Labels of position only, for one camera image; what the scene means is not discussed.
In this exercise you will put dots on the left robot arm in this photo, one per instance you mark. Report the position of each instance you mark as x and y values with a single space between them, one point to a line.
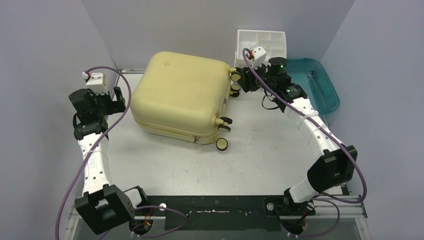
103 206

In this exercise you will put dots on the yellow hard-shell suitcase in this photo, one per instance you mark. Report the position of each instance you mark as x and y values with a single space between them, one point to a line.
184 97

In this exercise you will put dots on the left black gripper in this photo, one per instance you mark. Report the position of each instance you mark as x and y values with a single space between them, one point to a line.
114 106

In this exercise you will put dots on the teal transparent plastic tray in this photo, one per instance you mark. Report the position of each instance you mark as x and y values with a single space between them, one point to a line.
313 78

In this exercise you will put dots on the white plastic drawer organizer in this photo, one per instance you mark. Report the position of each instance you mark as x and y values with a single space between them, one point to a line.
274 42

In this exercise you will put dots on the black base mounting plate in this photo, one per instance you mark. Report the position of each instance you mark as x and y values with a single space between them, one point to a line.
224 213

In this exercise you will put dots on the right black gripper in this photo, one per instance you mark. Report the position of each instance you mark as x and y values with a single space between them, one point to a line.
247 79

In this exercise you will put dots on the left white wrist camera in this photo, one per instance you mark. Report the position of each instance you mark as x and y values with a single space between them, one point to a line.
96 82

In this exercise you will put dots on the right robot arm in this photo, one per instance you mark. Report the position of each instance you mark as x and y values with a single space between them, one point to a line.
335 161

